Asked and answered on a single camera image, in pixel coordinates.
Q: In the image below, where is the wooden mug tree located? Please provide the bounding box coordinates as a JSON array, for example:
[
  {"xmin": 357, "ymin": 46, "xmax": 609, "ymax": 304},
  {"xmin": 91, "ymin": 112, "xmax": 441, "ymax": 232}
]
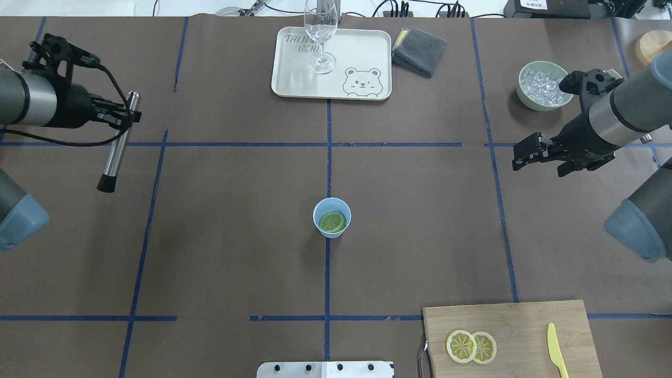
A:
[{"xmin": 635, "ymin": 29, "xmax": 671, "ymax": 66}]

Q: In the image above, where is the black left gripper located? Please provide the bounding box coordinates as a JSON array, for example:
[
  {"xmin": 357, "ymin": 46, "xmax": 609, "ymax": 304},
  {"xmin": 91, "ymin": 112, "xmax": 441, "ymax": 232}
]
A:
[{"xmin": 52, "ymin": 84, "xmax": 142, "ymax": 131}]

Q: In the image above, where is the yellow plastic knife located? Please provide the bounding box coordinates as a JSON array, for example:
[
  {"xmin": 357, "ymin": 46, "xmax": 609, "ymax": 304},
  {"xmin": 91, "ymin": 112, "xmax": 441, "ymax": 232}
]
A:
[{"xmin": 547, "ymin": 322, "xmax": 569, "ymax": 378}]

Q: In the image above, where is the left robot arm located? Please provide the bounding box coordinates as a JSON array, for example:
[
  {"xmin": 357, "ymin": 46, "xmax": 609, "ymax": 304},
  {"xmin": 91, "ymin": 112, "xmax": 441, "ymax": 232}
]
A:
[{"xmin": 1, "ymin": 69, "xmax": 141, "ymax": 251}]

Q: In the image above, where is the wooden cutting board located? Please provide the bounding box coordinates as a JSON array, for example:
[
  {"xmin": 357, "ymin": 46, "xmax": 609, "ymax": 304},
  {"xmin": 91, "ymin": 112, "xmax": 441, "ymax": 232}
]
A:
[{"xmin": 422, "ymin": 300, "xmax": 602, "ymax": 377}]

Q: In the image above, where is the green bowl of ice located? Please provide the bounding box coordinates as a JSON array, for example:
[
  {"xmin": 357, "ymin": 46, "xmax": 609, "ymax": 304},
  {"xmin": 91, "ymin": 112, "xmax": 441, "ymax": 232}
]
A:
[{"xmin": 516, "ymin": 61, "xmax": 574, "ymax": 112}]

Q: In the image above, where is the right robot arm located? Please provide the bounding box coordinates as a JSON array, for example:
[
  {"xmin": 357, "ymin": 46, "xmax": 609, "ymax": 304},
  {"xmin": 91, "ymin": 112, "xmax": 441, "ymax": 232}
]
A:
[{"xmin": 511, "ymin": 50, "xmax": 671, "ymax": 263}]

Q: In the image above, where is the clear wine glass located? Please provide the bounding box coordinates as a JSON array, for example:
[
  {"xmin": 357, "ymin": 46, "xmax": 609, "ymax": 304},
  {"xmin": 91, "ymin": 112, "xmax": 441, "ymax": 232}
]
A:
[{"xmin": 304, "ymin": 1, "xmax": 339, "ymax": 75}]

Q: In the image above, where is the cream bear tray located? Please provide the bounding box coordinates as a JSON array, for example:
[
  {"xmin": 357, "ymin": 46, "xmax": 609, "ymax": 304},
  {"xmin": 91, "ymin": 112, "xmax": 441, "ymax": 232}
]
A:
[{"xmin": 271, "ymin": 26, "xmax": 393, "ymax": 101}]

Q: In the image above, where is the yellow lemon slice stack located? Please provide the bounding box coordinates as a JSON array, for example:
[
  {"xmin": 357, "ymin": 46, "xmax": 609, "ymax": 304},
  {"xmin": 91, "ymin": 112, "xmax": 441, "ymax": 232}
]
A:
[{"xmin": 445, "ymin": 330, "xmax": 498, "ymax": 364}]

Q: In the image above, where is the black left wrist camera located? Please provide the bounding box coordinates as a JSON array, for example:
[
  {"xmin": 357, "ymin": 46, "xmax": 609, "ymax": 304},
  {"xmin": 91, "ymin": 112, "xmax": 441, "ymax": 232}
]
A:
[{"xmin": 22, "ymin": 33, "xmax": 102, "ymax": 82}]

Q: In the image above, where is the metal muddler black tip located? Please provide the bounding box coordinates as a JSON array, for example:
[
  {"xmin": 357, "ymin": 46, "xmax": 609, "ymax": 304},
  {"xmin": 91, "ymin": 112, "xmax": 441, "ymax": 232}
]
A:
[{"xmin": 97, "ymin": 115, "xmax": 136, "ymax": 193}]

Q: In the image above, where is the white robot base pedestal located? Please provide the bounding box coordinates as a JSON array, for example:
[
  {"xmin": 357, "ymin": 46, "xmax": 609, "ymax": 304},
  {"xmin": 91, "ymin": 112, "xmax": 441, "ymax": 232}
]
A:
[{"xmin": 256, "ymin": 361, "xmax": 395, "ymax": 377}]

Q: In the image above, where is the light blue cup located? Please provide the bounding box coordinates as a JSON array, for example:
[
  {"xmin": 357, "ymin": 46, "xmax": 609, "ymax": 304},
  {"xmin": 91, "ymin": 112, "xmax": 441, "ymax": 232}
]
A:
[{"xmin": 312, "ymin": 197, "xmax": 351, "ymax": 239}]

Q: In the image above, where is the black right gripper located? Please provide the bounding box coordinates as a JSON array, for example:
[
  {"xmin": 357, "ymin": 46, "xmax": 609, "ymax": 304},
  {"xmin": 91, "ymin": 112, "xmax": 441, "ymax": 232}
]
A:
[{"xmin": 512, "ymin": 114, "xmax": 615, "ymax": 177}]

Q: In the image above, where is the grey folded cloth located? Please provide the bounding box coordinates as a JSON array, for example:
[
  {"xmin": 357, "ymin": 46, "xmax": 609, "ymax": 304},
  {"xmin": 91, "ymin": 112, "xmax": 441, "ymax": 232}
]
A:
[{"xmin": 391, "ymin": 28, "xmax": 447, "ymax": 78}]

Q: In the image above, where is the black box device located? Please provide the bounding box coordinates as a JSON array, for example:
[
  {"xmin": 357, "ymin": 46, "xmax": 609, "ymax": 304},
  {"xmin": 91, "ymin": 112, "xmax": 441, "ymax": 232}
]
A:
[{"xmin": 502, "ymin": 1, "xmax": 623, "ymax": 19}]

